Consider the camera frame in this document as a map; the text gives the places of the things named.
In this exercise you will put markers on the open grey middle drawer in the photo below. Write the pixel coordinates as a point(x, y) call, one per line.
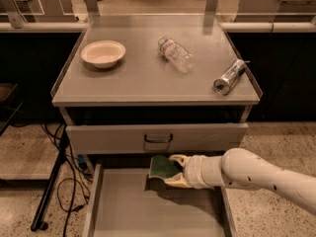
point(127, 203)

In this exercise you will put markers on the right white counter rail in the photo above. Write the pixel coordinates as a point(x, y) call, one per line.
point(269, 27)

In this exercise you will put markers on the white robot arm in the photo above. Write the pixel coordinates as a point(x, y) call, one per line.
point(241, 169)

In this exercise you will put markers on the clear plastic water bottle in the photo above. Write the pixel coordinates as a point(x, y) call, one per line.
point(176, 54)

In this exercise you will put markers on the silver drink can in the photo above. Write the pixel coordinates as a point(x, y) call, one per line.
point(224, 84)

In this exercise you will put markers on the grey top drawer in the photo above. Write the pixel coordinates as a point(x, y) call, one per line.
point(117, 139)

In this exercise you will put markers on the black stand leg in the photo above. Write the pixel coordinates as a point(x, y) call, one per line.
point(38, 222)

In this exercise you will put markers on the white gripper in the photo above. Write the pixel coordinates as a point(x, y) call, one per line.
point(194, 171)

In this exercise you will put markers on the left white counter rail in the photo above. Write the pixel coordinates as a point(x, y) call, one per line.
point(44, 28)

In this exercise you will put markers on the white paper bowl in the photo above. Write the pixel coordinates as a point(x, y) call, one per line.
point(103, 54)

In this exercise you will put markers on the far left metal bracket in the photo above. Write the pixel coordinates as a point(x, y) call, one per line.
point(15, 17)

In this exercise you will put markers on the black drawer handle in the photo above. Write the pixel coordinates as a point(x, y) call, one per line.
point(158, 138)

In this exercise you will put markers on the grey metal cabinet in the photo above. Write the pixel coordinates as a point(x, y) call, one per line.
point(144, 87)

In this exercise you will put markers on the green yellow sponge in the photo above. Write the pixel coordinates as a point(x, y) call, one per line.
point(163, 168)

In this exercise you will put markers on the white counter rail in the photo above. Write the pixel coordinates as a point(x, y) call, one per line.
point(44, 28)
point(269, 27)

